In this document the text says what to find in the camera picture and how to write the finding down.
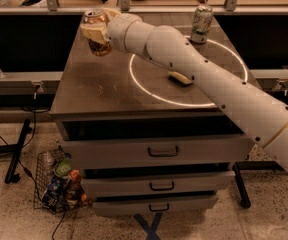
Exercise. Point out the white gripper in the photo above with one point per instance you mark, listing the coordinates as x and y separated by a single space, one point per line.
117 29

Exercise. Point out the orange soda can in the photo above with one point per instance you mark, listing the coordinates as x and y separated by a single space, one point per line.
94 29

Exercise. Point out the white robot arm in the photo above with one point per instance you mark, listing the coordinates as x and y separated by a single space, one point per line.
263 118

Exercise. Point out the green white soda can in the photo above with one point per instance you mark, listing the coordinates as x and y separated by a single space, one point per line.
202 19

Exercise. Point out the yellow sponge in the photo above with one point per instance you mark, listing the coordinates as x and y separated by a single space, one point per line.
179 78

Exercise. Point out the top grey drawer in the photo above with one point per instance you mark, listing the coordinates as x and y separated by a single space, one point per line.
133 153

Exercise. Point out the grey drawer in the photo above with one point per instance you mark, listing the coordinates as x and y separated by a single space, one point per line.
133 153
158 184
146 206

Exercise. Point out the grey drawer cabinet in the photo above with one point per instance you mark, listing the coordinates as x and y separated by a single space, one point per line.
121 96

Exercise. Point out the clear bottle in basket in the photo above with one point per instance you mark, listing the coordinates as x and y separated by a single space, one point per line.
48 163

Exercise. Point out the green lid container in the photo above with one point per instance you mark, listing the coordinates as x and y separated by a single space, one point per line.
62 168

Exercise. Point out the middle grey drawer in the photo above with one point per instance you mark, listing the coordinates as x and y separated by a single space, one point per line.
158 184

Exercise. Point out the black table leg left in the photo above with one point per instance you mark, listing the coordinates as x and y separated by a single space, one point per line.
15 150

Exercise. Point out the black table leg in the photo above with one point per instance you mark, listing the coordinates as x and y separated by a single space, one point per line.
15 150
238 167

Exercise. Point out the black table leg right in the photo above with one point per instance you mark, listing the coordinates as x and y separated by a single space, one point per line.
238 167

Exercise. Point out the bottom grey drawer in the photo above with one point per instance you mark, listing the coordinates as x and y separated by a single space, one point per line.
146 206

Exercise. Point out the wire basket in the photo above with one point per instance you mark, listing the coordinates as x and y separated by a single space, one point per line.
60 194

